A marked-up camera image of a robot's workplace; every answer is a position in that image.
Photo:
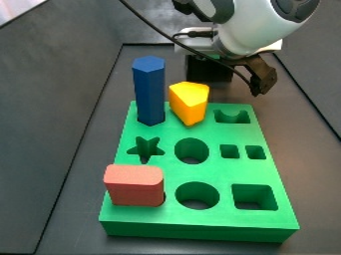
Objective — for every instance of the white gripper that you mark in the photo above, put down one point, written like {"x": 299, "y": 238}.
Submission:
{"x": 203, "y": 39}

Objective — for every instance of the black curved fixture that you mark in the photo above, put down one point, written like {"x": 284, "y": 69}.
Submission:
{"x": 204, "y": 70}

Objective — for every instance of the green shape sorter board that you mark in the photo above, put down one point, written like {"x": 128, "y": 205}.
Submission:
{"x": 224, "y": 192}

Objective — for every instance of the blue hexagonal prism block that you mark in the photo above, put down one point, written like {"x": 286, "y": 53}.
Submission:
{"x": 149, "y": 70}

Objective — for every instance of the yellow wedge block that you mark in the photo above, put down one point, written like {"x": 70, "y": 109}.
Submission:
{"x": 189, "y": 101}

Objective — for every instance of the red rounded block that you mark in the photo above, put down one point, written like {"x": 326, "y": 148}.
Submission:
{"x": 136, "y": 185}

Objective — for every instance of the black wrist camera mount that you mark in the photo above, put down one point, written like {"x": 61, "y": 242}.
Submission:
{"x": 263, "y": 74}

